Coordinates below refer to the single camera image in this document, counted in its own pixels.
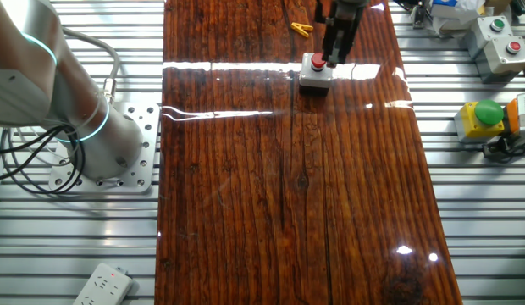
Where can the grey box red mushroom button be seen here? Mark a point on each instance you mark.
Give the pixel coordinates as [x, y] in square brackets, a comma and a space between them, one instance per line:
[313, 79]

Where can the orange white device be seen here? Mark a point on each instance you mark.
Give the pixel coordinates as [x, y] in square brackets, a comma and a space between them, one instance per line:
[523, 111]

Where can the white crumpled plastic bag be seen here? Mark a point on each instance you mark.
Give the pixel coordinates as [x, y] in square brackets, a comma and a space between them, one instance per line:
[470, 5]

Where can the grey box red flat button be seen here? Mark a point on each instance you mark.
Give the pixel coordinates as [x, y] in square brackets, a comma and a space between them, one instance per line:
[499, 61]

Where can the yellow clothespin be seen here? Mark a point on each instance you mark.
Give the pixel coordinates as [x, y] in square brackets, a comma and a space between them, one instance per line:
[300, 29]

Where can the grey box green flat button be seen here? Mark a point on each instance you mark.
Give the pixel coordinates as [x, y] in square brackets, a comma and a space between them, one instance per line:
[484, 34]

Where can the cardboard box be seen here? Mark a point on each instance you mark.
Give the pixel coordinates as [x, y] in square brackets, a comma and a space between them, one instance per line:
[497, 5]

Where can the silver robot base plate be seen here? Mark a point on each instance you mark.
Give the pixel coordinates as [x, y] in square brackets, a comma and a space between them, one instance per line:
[149, 140]

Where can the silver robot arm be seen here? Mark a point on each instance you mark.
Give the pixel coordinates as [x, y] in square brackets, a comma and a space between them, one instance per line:
[34, 76]

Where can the black clamp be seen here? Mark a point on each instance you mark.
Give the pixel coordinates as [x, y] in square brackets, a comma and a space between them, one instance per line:
[499, 148]

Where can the yellow box green mushroom button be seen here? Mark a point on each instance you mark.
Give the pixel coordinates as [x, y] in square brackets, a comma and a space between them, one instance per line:
[489, 112]

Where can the white power strip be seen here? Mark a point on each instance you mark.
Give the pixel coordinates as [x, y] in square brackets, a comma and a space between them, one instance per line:
[103, 288]

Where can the wood grain board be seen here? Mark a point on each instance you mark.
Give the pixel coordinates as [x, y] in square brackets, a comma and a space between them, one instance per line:
[245, 190]

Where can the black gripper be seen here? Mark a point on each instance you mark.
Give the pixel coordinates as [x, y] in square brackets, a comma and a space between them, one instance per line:
[343, 17]

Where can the metal bracket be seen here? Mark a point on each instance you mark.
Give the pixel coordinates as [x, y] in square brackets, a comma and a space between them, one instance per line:
[418, 17]

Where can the blue white small box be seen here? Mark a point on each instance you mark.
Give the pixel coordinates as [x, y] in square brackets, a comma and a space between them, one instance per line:
[443, 5]

